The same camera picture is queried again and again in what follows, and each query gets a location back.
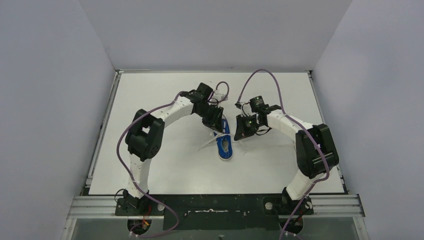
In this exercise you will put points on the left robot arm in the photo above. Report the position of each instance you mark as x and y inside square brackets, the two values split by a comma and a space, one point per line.
[142, 139]

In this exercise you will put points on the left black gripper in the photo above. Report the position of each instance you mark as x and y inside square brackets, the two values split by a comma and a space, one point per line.
[214, 119]

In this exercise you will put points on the blue sneaker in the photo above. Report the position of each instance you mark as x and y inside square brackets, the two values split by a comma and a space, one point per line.
[225, 156]

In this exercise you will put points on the aluminium frame rail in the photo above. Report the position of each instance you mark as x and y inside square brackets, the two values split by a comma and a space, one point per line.
[106, 206]

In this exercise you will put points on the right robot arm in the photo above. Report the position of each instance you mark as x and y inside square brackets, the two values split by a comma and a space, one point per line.
[315, 149]

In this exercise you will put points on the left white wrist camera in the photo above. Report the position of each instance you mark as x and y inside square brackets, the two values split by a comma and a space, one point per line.
[219, 98]

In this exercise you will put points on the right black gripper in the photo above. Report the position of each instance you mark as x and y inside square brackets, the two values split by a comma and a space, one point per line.
[242, 132]

